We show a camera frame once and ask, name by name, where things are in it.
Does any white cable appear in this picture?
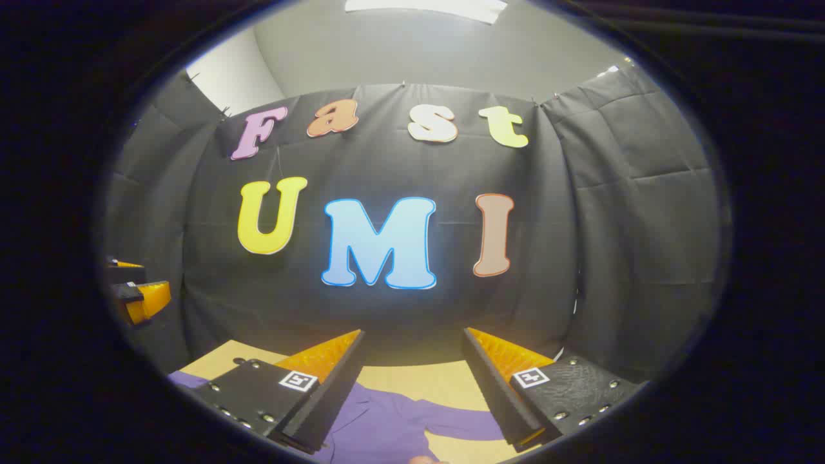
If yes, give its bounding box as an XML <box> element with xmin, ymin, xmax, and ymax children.
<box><xmin>553</xmin><ymin>267</ymin><xmax>582</xmax><ymax>362</ymax></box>

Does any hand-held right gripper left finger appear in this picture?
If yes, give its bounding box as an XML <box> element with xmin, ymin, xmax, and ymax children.
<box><xmin>182</xmin><ymin>329</ymin><xmax>366</xmax><ymax>455</ymax></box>

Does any black backdrop cloth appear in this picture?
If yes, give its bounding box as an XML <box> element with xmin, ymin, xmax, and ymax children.
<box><xmin>103</xmin><ymin>64</ymin><xmax>723</xmax><ymax>387</ymax></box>

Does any purple buttoned garment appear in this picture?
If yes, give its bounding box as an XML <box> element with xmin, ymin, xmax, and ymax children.
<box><xmin>169</xmin><ymin>371</ymin><xmax>507</xmax><ymax>464</ymax></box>

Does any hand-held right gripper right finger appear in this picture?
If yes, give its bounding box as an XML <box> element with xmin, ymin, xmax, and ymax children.
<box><xmin>462</xmin><ymin>327</ymin><xmax>648</xmax><ymax>452</ymax></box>

